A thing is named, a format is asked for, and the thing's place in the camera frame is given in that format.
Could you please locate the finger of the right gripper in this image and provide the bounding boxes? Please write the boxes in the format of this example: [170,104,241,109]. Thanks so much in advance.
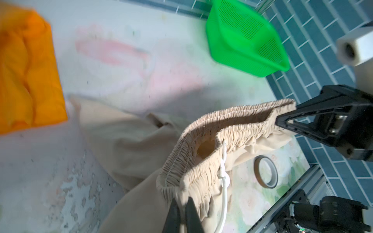
[275,85,373,146]

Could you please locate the black tape ring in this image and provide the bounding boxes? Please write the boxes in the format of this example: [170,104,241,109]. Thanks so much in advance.
[253,155,279,189]

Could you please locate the green plastic basket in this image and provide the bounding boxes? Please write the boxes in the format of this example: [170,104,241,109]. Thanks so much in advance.
[206,1,290,77]

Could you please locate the orange shorts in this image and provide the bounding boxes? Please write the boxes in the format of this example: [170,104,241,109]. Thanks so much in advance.
[1,2,68,135]

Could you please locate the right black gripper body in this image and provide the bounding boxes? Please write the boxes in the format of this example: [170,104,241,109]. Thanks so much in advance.
[328,115,373,162]

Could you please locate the aluminium front rail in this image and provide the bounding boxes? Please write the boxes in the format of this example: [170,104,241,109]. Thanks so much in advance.
[248,165,335,233]

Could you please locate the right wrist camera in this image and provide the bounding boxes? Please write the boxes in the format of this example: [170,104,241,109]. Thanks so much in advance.
[336,20,373,97]

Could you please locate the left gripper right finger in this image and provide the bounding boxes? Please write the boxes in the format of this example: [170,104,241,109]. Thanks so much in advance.
[185,197,205,233]

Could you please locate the beige shorts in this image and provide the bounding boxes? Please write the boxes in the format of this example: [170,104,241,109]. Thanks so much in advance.
[70,96,296,233]

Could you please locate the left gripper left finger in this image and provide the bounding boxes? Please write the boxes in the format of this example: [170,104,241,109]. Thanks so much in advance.
[162,198,181,233]

